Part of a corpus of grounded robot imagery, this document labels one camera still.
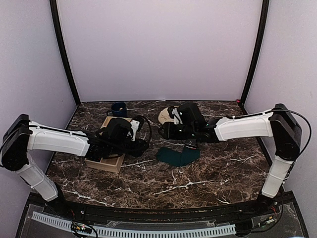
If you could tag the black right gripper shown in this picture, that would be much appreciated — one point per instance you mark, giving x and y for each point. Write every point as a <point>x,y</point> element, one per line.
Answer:
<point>169,132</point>

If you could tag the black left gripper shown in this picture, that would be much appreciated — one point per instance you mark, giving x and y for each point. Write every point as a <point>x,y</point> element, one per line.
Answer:
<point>137,151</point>

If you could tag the wooden compartment box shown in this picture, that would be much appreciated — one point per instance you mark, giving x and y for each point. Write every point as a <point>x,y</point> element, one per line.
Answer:
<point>111,164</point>

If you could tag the dark green sock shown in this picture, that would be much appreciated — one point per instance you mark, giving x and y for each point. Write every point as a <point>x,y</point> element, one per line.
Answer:
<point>176,158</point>

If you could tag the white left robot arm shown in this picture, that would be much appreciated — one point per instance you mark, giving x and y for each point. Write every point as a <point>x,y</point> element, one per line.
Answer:
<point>25,135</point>

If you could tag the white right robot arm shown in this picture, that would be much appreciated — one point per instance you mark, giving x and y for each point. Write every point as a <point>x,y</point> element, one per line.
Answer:
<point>278,123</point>

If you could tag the bird pattern ceramic plate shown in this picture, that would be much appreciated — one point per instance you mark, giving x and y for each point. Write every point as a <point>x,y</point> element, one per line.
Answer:
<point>165,117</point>

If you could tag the blue enamel mug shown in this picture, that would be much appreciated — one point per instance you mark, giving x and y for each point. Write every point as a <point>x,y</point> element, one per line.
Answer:
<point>118,109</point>

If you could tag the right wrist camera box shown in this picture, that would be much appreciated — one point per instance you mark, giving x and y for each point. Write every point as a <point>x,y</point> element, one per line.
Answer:
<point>174,114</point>

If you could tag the white slotted cable duct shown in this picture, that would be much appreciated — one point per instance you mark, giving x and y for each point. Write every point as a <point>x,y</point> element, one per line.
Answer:
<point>116,229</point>

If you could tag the black right corner frame post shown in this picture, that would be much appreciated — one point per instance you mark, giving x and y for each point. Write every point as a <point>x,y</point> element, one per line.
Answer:
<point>256,52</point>

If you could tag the black corner frame post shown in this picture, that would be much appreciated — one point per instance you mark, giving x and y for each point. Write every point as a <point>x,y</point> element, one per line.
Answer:
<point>256,52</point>
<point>63,53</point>

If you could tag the black left corner frame post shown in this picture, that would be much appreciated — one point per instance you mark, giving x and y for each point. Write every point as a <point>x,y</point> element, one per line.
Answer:
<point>63,53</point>

